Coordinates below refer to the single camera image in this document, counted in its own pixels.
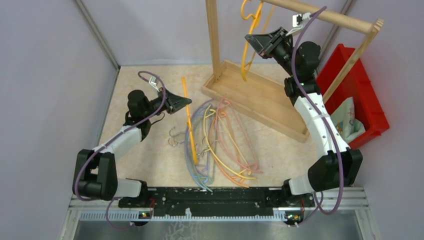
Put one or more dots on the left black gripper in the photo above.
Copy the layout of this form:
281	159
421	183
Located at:
173	103

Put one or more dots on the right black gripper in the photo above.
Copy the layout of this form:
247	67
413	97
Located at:
265	44

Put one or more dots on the deep yellow hanger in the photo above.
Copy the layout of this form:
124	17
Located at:
189	123
255	20

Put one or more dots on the pink hanger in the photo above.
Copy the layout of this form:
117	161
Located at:
240	134

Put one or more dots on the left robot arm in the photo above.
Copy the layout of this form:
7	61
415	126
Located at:
95	174

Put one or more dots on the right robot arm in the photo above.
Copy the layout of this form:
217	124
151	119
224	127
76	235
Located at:
337	164

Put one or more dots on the green hanger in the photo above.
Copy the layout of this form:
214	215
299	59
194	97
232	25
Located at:
205	167

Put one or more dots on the light yellow hanger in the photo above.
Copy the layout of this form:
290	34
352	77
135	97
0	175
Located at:
218	149

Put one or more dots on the orange hanger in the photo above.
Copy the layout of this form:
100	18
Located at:
214	136

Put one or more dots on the wooden hanger rack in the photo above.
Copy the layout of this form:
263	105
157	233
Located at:
272	103

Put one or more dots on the purple hanger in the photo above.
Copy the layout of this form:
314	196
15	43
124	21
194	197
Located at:
186	145

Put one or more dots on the blue hanger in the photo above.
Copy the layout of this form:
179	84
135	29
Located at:
189	159

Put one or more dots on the red plastic bin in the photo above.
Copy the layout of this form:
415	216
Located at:
357	85

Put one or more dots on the printed cloth in bin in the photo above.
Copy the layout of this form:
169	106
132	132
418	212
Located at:
345	121

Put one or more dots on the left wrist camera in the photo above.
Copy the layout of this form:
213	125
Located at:
153	82

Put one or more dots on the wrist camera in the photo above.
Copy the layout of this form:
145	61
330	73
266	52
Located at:
153	82
299	21

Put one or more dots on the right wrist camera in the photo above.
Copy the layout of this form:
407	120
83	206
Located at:
299	21

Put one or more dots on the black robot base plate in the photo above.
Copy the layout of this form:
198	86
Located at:
216	202

